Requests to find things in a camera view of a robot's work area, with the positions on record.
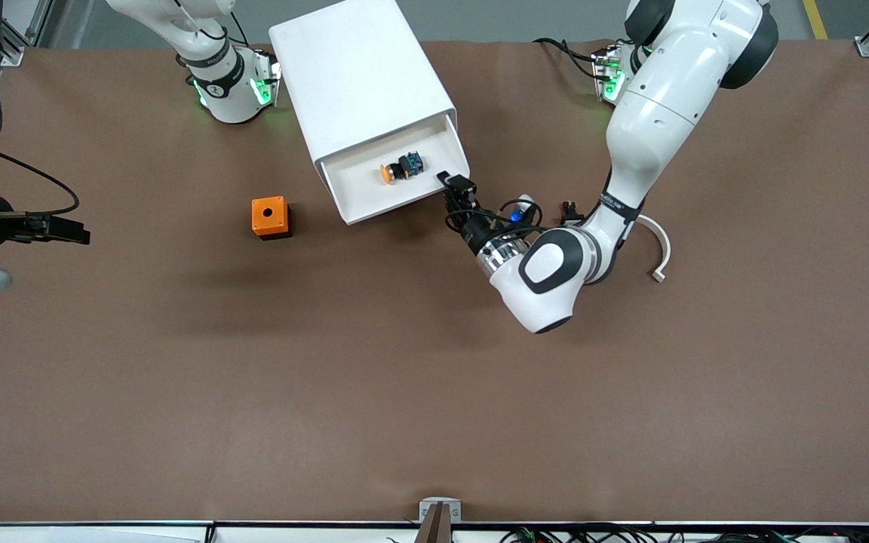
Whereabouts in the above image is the orange box with hole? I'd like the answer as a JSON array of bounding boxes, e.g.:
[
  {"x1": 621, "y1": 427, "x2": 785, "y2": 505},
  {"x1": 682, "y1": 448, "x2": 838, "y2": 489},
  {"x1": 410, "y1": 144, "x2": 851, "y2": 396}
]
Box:
[{"x1": 251, "y1": 196, "x2": 293, "y2": 241}]

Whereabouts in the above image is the orange push button switch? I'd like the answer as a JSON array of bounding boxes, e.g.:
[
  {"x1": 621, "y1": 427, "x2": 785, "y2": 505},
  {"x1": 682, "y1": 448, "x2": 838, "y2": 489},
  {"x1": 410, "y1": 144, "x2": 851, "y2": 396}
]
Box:
[{"x1": 380, "y1": 152, "x2": 425, "y2": 185}]

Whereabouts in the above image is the white curved plastic arc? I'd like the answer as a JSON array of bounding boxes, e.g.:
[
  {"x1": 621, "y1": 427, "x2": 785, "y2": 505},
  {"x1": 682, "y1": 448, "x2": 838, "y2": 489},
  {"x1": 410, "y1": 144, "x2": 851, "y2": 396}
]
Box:
[{"x1": 634, "y1": 215, "x2": 672, "y2": 284}]

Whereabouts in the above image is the grey metal mounting bracket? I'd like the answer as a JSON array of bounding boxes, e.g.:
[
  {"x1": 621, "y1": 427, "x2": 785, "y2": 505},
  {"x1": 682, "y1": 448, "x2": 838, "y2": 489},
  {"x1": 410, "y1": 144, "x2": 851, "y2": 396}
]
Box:
[{"x1": 419, "y1": 497, "x2": 462, "y2": 523}]

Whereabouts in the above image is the brown table cover sheet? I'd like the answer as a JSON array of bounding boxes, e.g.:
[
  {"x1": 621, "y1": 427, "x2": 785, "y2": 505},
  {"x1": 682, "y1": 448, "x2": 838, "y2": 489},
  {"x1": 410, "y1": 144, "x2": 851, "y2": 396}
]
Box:
[{"x1": 0, "y1": 38, "x2": 869, "y2": 525}]

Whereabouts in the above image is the white plastic drawer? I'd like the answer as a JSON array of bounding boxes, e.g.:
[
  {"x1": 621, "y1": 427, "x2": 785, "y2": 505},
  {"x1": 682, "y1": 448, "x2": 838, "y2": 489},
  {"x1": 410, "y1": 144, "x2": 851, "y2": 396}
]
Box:
[{"x1": 316, "y1": 113, "x2": 472, "y2": 226}]

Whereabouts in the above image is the brown metal support bar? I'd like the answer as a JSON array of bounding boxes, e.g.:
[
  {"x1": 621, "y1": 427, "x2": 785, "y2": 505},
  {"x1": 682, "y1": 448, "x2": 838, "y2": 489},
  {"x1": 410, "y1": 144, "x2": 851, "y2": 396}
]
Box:
[{"x1": 414, "y1": 502, "x2": 453, "y2": 543}]

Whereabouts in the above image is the white drawer cabinet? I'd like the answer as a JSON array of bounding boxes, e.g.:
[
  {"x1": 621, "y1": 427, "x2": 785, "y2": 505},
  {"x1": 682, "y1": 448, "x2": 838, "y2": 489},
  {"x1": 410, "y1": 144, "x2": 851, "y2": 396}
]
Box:
[{"x1": 269, "y1": 0, "x2": 458, "y2": 178}]

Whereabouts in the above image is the black arm base cable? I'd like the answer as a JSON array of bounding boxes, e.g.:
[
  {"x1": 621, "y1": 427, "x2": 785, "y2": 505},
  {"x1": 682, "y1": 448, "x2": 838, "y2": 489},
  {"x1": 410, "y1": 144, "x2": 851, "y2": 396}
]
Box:
[{"x1": 533, "y1": 36, "x2": 605, "y2": 80}]

